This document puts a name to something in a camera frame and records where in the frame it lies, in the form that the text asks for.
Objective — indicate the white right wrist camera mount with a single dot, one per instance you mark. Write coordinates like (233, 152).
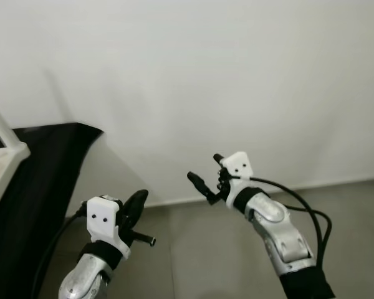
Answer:
(238, 165)

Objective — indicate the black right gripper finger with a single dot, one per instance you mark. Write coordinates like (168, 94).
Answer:
(218, 158)
(201, 185)

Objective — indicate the white plastic children table top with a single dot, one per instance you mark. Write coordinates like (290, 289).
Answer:
(3, 174)

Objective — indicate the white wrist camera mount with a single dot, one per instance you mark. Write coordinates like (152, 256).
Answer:
(238, 165)
(103, 218)

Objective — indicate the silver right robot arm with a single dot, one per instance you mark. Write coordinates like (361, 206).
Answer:
(280, 237)

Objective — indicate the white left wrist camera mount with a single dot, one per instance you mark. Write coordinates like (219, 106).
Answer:
(103, 218)

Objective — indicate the black tablecloth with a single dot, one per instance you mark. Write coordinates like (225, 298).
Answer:
(43, 180)

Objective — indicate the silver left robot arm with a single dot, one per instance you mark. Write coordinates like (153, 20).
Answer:
(87, 274)

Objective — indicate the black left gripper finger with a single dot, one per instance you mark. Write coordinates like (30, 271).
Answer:
(141, 205)
(133, 204)

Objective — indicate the white plastic table leg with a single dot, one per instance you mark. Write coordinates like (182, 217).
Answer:
(1, 124)

